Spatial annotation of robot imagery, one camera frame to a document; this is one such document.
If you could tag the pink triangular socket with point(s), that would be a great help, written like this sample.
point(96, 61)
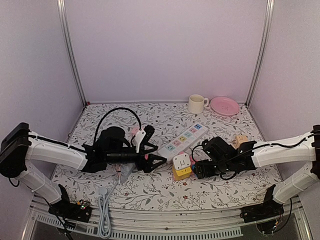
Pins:
point(192, 162)

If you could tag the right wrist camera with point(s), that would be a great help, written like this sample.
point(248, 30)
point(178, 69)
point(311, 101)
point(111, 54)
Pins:
point(207, 146)

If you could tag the white square adapter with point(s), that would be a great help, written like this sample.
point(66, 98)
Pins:
point(181, 161)

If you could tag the right aluminium frame post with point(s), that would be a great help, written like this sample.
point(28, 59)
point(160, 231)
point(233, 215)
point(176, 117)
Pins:
point(261, 52)

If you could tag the yellow square adapter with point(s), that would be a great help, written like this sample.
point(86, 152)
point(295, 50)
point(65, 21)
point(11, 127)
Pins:
point(181, 174)

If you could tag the beige dragon cube adapter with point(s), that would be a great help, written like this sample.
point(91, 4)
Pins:
point(239, 139)

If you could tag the white power strip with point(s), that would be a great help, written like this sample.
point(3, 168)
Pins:
point(183, 141)

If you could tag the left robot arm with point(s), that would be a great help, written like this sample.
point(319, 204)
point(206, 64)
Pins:
point(22, 145)

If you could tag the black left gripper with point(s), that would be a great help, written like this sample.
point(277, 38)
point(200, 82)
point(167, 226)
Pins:
point(152, 157)

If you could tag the aluminium frame post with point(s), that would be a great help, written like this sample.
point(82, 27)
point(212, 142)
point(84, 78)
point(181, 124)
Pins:
point(261, 52)
point(61, 6)

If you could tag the floral tablecloth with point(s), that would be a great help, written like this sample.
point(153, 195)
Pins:
point(157, 191)

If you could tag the pink cube socket adapter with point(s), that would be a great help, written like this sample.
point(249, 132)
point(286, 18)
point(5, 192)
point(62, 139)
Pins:
point(134, 131)

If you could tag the cream ribbed mug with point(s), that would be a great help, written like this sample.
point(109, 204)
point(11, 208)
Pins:
point(197, 103)

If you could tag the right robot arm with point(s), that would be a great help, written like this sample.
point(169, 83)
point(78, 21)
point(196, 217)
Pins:
point(302, 148)

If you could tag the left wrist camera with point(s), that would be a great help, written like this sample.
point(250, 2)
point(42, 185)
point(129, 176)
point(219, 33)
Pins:
point(137, 140)

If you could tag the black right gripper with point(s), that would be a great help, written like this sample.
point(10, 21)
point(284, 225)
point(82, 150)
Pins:
point(207, 172)

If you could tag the pink plate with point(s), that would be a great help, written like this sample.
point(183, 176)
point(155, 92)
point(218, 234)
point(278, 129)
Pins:
point(224, 106)

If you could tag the grey small power strip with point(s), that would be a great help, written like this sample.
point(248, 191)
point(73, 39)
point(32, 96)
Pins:
point(123, 171)

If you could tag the left aluminium frame post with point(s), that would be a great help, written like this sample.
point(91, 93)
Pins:
point(61, 6)

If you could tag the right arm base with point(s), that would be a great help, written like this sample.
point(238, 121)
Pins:
point(267, 209)

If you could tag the front aluminium rail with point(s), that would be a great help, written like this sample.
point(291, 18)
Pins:
point(209, 224)

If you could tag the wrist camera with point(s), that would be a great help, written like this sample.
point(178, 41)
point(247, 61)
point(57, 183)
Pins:
point(137, 140)
point(207, 146)

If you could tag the cyan square adapter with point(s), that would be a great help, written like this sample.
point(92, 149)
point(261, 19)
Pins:
point(194, 170)

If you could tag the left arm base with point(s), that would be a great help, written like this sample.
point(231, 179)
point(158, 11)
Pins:
point(80, 211)

